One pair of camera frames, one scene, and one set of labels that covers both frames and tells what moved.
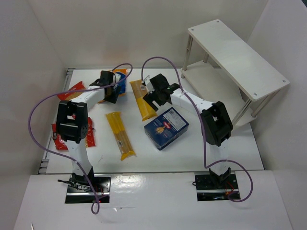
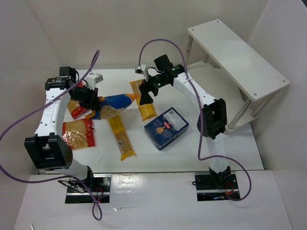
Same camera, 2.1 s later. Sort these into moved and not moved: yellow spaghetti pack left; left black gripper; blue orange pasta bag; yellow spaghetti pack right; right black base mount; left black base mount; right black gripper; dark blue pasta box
Moved: blue orange pasta bag; left black gripper; right black gripper
Not moved: yellow spaghetti pack right; yellow spaghetti pack left; left black base mount; right black base mount; dark blue pasta box
